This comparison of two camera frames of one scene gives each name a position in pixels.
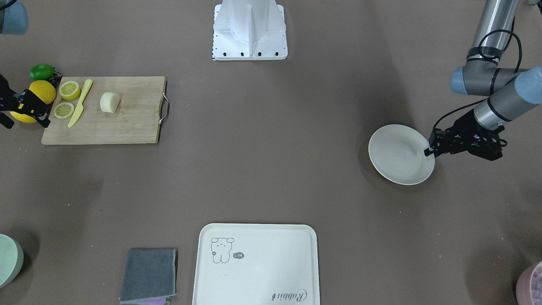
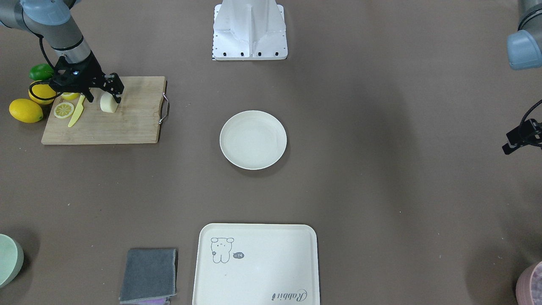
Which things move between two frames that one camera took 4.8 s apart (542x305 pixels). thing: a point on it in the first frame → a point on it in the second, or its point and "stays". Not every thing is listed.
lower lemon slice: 63,110 stays
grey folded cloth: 148,274 stays
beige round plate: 396,151 → 253,140
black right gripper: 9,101 → 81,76
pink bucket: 529,286 stays
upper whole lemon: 44,90 stays
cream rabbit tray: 256,264 stays
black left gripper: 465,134 → 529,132
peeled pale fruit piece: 109,101 stays
